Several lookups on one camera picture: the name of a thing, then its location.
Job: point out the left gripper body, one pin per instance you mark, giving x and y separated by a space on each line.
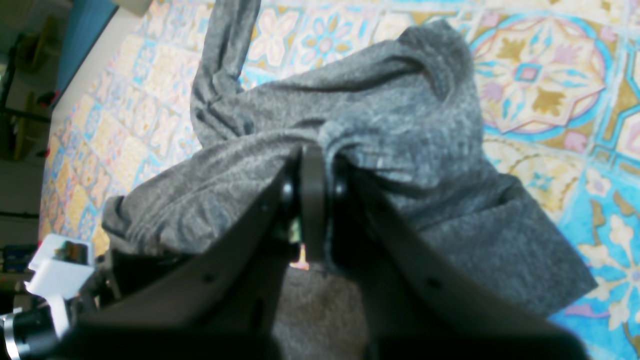
60 267

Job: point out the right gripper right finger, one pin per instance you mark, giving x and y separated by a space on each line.
417 305

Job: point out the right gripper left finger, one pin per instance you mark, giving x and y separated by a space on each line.
220 304

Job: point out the grey t-shirt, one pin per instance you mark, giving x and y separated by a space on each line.
405 111

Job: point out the patterned tablecloth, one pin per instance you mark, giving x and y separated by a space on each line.
558 82

